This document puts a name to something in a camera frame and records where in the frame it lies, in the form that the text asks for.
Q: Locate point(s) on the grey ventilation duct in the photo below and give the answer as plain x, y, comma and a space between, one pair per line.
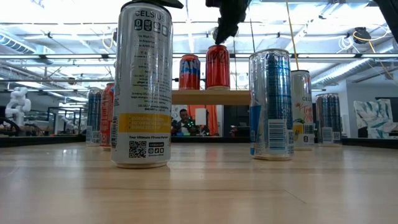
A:
15, 43

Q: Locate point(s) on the black aluminium table frame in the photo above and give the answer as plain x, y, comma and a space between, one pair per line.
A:
40, 140

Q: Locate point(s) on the red Fanta soda can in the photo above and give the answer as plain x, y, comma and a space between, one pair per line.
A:
189, 74

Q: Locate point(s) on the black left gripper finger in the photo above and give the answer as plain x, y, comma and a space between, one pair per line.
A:
168, 3

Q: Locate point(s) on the person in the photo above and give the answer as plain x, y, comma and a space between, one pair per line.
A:
184, 119

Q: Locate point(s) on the white Celsius can yellow band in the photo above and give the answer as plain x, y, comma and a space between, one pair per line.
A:
141, 93

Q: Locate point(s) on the white Celsius can tropical print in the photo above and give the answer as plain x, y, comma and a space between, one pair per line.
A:
303, 109

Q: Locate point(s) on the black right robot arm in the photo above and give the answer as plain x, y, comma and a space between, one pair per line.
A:
390, 12

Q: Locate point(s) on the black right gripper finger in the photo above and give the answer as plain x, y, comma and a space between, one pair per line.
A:
226, 28

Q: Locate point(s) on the white sheet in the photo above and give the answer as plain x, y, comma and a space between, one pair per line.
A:
201, 116

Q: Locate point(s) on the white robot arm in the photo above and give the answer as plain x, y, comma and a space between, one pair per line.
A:
18, 104

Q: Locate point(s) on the silver blue energy drink can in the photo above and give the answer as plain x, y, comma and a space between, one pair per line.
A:
270, 109
328, 118
93, 118

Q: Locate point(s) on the orange cloth panel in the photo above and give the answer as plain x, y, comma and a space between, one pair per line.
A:
214, 121

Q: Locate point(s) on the white teal leaf-print cloth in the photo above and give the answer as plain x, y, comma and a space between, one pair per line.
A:
373, 118

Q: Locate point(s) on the small white robot arm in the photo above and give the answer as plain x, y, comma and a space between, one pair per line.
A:
69, 124

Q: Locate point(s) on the red Coca-Cola can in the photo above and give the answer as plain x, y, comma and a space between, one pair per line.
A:
217, 71

